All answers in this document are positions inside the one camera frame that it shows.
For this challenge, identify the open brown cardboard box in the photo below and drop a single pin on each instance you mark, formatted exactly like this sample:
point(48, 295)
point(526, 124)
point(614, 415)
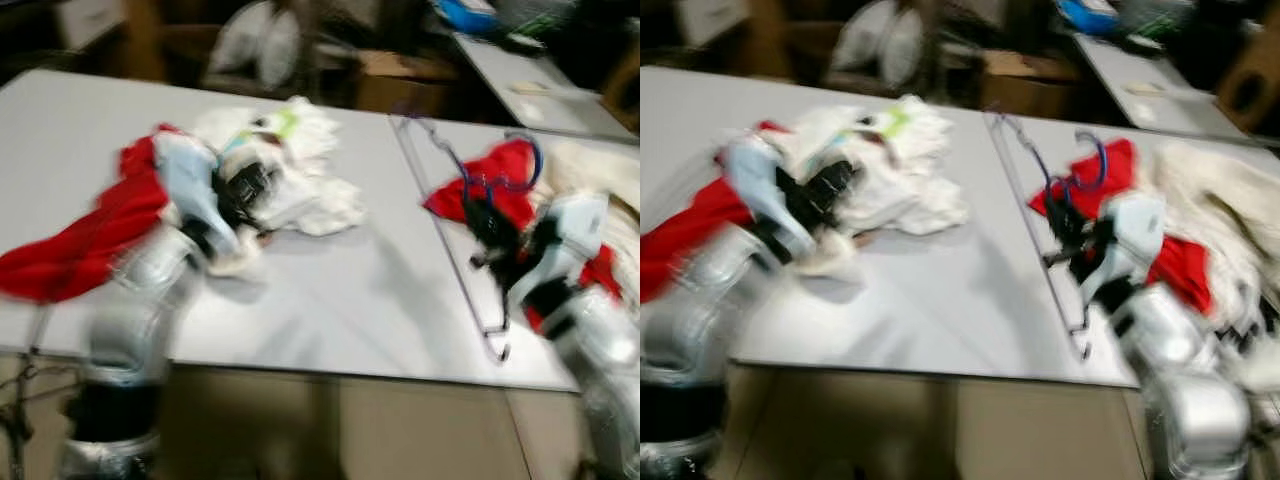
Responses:
point(1030, 85)
point(405, 85)

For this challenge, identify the cream white jeans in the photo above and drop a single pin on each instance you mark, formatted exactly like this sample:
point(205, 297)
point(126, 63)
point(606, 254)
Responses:
point(600, 170)
point(1220, 200)

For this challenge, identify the plain red garment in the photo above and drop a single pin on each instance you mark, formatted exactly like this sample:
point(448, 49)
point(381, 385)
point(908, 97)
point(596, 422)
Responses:
point(1045, 200)
point(447, 200)

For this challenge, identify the grey pillow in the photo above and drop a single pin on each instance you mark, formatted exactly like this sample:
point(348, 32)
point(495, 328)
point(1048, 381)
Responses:
point(905, 50)
point(280, 50)
point(860, 40)
point(235, 40)

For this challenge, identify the white paper tag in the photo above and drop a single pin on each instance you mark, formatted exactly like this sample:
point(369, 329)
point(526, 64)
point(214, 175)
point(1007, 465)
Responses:
point(1147, 112)
point(532, 112)

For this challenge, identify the white background table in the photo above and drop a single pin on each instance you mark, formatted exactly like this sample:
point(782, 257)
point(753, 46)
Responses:
point(1180, 110)
point(580, 105)

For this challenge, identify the blue plastic item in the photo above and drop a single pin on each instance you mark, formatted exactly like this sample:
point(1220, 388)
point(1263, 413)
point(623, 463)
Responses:
point(1085, 15)
point(465, 15)

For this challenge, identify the white work table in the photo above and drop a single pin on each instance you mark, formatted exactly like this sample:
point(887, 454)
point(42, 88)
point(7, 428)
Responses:
point(350, 300)
point(950, 300)

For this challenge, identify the purple clothes hanger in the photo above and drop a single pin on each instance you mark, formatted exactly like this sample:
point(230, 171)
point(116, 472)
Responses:
point(1080, 345)
point(500, 345)

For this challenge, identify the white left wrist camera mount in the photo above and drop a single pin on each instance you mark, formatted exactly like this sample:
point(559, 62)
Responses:
point(760, 180)
point(190, 180)

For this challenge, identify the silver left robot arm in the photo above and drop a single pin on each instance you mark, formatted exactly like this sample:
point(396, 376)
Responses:
point(120, 330)
point(700, 320)

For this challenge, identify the white cloth with green tag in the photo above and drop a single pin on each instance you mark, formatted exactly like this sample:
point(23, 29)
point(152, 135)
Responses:
point(320, 200)
point(920, 200)

